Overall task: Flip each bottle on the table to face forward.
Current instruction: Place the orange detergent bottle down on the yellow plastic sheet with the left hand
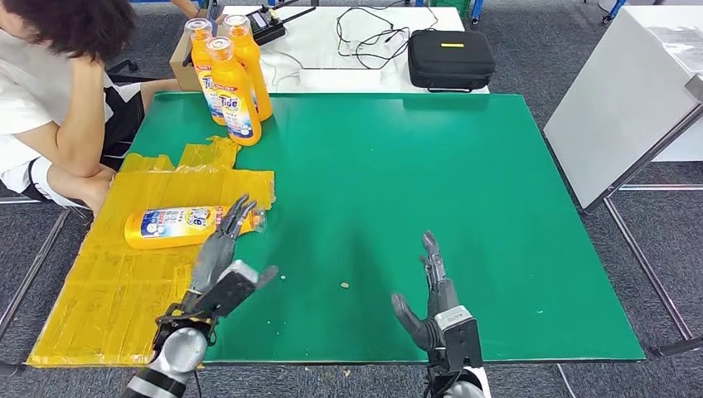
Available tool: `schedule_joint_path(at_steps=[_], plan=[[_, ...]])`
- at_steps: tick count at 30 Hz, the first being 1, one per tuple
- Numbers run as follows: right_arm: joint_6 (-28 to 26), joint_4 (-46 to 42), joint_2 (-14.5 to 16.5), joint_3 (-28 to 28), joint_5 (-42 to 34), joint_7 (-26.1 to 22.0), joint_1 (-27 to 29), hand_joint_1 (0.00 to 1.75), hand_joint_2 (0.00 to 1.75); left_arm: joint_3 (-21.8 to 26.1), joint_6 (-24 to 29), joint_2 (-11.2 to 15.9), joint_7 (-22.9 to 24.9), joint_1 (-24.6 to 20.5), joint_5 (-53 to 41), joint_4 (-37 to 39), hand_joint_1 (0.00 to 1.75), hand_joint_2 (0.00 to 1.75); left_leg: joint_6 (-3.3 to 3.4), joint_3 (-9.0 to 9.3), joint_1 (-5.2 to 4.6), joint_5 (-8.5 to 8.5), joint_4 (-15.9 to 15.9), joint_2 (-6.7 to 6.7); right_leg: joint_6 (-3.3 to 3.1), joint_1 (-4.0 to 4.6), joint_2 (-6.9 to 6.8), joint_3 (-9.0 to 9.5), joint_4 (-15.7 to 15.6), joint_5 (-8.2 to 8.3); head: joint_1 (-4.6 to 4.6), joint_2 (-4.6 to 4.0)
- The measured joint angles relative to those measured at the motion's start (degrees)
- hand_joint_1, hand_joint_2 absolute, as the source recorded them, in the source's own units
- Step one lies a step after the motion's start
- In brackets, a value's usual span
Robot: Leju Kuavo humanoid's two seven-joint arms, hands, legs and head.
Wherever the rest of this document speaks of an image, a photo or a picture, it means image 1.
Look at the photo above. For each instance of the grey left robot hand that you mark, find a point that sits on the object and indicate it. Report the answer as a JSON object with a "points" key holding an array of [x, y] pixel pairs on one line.
{"points": [[214, 258]]}

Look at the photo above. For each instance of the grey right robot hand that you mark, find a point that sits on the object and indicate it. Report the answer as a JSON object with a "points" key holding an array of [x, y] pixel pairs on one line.
{"points": [[434, 313]]}

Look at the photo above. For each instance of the orange detergent bottle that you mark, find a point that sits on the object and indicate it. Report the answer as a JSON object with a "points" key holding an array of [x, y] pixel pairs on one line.
{"points": [[165, 228], [203, 71], [233, 93], [250, 60]]}

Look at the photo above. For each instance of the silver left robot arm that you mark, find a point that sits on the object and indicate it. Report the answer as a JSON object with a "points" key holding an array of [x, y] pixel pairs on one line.
{"points": [[170, 357]]}

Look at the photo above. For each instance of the yellow taped cardboard mat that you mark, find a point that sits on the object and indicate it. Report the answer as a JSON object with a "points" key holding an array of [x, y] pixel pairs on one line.
{"points": [[110, 307]]}

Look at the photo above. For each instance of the grey metal table leg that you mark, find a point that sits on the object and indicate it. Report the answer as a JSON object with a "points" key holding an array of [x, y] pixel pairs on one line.
{"points": [[37, 262], [645, 269]]}

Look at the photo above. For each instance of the brown cardboard box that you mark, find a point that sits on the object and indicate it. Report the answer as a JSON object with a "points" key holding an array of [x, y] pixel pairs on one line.
{"points": [[178, 68]]}

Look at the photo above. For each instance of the black office chair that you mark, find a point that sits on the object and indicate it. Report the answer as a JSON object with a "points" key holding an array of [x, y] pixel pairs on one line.
{"points": [[118, 68]]}

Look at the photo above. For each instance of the white power strip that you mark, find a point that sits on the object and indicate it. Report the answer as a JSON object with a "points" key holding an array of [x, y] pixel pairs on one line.
{"points": [[339, 79]]}

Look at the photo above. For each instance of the black radio with antennas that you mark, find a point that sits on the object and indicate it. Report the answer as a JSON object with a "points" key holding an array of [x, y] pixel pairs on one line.
{"points": [[263, 24]]}

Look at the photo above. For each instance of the person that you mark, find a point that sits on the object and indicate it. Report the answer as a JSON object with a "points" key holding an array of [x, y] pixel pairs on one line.
{"points": [[38, 93]]}

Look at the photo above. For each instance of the black carrying case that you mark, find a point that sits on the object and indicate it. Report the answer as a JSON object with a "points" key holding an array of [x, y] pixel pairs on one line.
{"points": [[450, 60]]}

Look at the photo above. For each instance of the white side table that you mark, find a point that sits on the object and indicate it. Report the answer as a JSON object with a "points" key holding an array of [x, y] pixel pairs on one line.
{"points": [[615, 107]]}

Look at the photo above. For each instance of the green plastic crate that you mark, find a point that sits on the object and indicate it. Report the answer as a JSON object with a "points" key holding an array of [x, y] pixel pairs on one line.
{"points": [[449, 5]]}

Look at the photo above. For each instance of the clear sheet of paper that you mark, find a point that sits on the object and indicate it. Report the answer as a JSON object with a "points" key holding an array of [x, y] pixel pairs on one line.
{"points": [[681, 46]]}

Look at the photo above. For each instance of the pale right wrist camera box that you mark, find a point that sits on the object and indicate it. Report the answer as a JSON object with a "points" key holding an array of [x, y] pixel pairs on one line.
{"points": [[458, 335]]}

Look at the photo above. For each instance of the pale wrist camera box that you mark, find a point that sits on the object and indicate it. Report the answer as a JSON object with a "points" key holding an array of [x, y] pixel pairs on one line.
{"points": [[458, 335], [230, 288]]}

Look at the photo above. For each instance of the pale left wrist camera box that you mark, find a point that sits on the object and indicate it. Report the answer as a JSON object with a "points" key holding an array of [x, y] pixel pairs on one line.
{"points": [[230, 288]]}

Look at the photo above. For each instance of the blue metal rack frame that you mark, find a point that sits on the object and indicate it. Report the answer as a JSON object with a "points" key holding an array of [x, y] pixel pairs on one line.
{"points": [[477, 11]]}

